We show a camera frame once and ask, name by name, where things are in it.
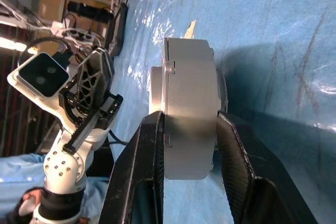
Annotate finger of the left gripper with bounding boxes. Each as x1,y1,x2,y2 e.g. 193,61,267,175
75,47,106,104
99,49,116,99

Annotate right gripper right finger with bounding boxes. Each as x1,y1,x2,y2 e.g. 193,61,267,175
216,111,320,224

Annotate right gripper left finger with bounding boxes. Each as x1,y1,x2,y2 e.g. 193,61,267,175
98,110,165,224

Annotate grey round motor housing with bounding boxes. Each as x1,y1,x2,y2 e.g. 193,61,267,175
162,37,229,180

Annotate white handheld controller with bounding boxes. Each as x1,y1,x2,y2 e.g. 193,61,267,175
17,199,35,216

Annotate person's bare hand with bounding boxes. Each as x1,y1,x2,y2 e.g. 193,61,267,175
18,187,45,216

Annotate white power strip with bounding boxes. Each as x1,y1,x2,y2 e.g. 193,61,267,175
61,27,97,41

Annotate flat black box device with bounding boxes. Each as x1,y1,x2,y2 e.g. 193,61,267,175
104,2,129,57

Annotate black cylindrical device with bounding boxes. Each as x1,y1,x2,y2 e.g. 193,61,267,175
67,0,111,24

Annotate person in blue coat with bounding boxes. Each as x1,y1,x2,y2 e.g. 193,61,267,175
0,152,113,224

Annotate small beige tape piece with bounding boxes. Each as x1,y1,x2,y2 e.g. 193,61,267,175
183,19,197,39

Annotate blue plastic table cover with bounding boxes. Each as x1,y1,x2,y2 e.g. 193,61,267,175
86,0,336,224

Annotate white cable bundle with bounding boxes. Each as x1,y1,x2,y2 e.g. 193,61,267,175
0,0,64,36

